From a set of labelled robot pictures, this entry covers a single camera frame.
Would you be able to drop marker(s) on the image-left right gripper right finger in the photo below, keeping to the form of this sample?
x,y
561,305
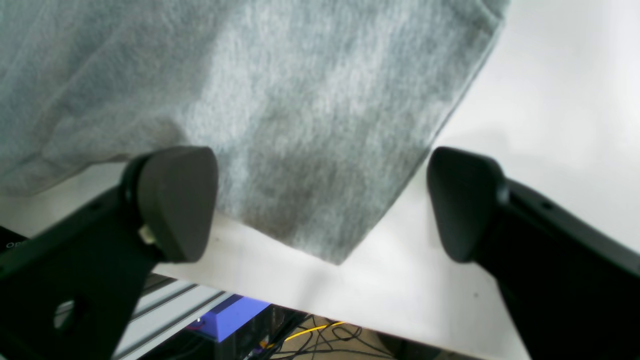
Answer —
x,y
572,292

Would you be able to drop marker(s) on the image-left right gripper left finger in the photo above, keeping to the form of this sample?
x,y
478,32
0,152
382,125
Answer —
x,y
69,293

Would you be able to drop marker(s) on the grey t-shirt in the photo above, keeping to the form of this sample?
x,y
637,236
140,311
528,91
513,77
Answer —
x,y
319,111

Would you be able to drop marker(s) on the blue box under table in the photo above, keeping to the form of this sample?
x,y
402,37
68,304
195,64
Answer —
x,y
227,317

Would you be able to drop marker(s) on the aluminium frame stand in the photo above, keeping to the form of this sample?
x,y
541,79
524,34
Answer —
x,y
162,313

